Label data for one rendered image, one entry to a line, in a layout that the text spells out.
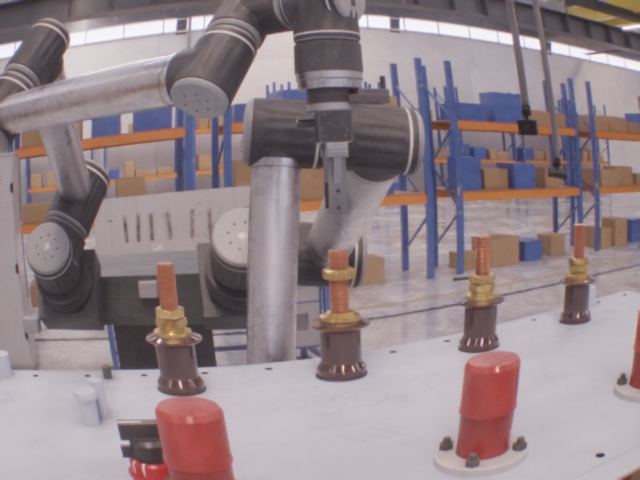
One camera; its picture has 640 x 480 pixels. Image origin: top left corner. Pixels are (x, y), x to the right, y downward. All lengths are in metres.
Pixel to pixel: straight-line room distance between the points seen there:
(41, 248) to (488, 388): 1.79
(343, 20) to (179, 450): 0.73
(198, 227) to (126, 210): 0.67
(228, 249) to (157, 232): 3.66
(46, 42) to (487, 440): 1.40
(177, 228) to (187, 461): 5.28
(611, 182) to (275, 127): 10.85
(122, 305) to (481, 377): 2.15
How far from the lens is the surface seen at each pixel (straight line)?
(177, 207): 5.87
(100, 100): 1.28
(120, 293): 2.75
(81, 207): 2.37
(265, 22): 1.18
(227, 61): 1.11
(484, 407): 0.75
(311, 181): 9.28
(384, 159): 1.52
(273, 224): 1.47
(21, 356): 5.77
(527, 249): 10.86
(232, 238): 2.23
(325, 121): 1.07
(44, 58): 1.71
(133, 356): 3.31
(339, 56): 1.09
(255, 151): 1.48
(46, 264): 2.27
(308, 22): 1.11
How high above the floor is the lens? 1.72
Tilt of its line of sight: 6 degrees down
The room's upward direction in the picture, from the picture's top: 3 degrees counter-clockwise
